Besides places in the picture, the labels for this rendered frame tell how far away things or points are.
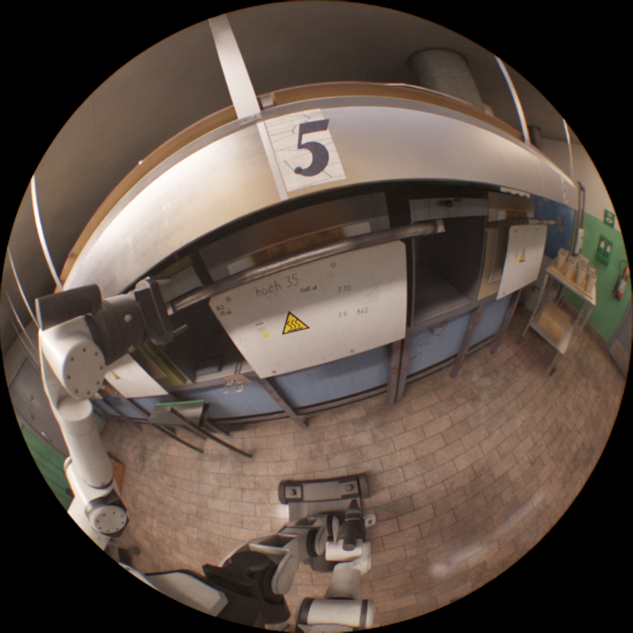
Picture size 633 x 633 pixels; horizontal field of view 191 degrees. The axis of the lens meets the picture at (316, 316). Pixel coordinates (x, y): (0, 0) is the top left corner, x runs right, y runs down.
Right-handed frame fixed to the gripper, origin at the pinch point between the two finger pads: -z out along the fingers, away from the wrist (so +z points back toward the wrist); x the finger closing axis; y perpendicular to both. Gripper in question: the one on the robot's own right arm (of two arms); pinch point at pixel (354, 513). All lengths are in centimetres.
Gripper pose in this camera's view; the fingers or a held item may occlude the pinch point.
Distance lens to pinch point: 86.2
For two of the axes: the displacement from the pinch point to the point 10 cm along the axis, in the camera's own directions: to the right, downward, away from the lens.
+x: -0.7, -9.1, 4.1
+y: -9.7, 1.5, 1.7
